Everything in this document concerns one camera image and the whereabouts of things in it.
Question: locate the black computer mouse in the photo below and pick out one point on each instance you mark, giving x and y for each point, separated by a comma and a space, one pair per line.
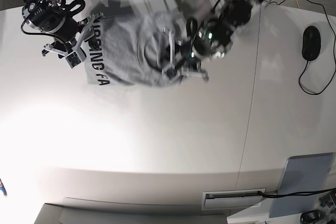
311, 43

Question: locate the blue orange tool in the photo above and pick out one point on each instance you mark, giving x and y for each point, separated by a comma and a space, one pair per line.
2, 188

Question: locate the grey laptop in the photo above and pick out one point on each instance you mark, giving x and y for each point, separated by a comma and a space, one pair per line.
302, 173

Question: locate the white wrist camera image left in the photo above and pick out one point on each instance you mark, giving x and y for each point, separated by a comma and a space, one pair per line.
76, 58

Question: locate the white cable grommet tray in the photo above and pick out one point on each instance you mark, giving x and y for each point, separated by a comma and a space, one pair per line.
235, 199

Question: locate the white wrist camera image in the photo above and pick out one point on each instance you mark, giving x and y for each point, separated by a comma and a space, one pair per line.
76, 58
171, 73

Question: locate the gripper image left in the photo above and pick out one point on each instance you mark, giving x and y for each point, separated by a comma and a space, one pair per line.
63, 28

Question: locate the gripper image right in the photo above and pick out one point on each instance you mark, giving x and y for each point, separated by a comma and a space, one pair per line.
212, 38

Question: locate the black gadget bottom right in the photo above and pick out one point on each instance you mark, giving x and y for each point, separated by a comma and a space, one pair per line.
312, 216

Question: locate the grey T-shirt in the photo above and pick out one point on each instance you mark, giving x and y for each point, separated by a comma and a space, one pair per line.
134, 38

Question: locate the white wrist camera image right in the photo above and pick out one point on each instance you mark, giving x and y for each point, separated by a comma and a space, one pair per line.
171, 73

